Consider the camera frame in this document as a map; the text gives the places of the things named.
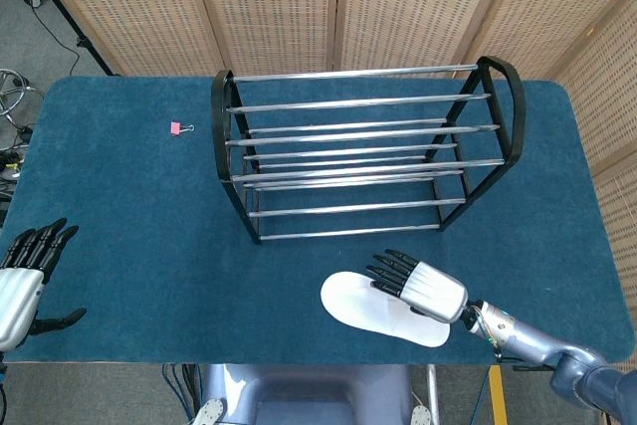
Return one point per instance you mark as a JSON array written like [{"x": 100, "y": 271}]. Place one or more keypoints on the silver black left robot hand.
[{"x": 17, "y": 295}]

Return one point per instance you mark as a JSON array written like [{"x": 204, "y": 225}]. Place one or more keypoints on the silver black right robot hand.
[{"x": 435, "y": 290}]

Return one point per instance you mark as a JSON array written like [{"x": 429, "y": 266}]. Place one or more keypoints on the black chrome shoe rack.
[{"x": 348, "y": 136}]

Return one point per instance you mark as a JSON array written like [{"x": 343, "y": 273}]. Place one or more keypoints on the yellow floor tape strip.
[{"x": 498, "y": 395}]

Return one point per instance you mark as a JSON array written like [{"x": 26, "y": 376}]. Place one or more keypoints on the blue carpet table mat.
[{"x": 149, "y": 246}]

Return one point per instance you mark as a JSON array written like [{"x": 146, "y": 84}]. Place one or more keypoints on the blue grey robot torso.
[{"x": 318, "y": 395}]

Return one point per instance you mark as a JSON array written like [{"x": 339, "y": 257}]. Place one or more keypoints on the chrome chair base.
[{"x": 15, "y": 91}]

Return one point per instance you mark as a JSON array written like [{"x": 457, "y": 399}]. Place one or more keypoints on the pink binder clip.
[{"x": 175, "y": 128}]

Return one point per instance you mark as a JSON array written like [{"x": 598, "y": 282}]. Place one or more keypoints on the black stand leg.
[{"x": 64, "y": 17}]

